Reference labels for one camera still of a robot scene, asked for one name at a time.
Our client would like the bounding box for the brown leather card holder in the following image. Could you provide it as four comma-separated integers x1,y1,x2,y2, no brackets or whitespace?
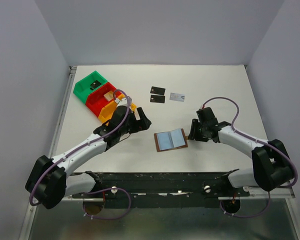
154,128,188,152

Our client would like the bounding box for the black credit card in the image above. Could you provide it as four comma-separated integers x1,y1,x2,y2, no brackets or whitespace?
150,94,166,104
150,86,166,96

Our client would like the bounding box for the silver VIP credit card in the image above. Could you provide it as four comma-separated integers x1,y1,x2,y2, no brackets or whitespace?
169,92,185,102

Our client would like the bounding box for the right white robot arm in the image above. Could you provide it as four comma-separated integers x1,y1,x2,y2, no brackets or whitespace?
188,107,298,196

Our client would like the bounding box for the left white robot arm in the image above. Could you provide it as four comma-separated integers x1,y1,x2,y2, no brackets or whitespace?
25,105,152,209

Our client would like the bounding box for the gold card in red bin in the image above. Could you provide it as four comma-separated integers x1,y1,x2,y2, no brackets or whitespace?
103,91,114,102

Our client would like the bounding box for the black card in green bin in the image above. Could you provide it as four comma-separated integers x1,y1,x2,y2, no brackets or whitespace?
90,80,102,91

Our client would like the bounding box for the yellow plastic bin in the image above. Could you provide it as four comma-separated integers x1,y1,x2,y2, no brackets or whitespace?
98,94,125,123

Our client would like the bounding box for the red plastic bin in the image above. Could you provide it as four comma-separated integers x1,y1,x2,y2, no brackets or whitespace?
85,82,117,117

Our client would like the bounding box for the green plastic bin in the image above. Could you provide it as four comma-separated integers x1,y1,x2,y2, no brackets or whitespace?
73,71,108,104

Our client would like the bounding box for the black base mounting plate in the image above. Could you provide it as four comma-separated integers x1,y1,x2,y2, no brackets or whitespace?
41,171,282,210

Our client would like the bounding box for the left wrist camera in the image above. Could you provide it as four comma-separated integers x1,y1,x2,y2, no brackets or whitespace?
114,96,131,108

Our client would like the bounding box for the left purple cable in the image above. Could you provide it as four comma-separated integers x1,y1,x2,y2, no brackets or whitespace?
29,89,135,221

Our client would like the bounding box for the aluminium rail frame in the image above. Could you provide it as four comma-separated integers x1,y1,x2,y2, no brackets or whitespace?
17,65,78,240

